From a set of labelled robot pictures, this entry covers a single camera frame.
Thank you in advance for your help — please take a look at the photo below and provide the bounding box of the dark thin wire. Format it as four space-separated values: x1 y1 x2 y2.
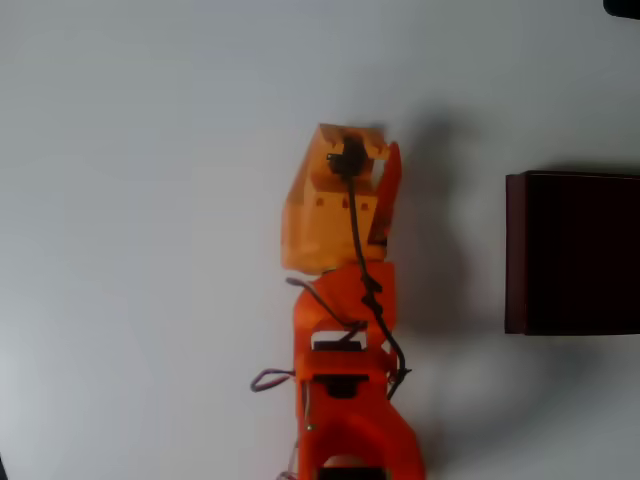
285 276 367 342

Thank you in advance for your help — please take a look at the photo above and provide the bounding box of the black object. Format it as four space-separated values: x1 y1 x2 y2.
602 0 640 20

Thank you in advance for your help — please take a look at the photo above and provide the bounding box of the purple red wire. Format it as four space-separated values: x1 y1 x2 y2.
249 368 297 394

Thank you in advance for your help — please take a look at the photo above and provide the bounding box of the dark red box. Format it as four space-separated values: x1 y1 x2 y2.
504 170 640 336

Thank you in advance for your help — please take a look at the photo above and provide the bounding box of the black servo cable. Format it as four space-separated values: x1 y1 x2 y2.
325 139 413 401

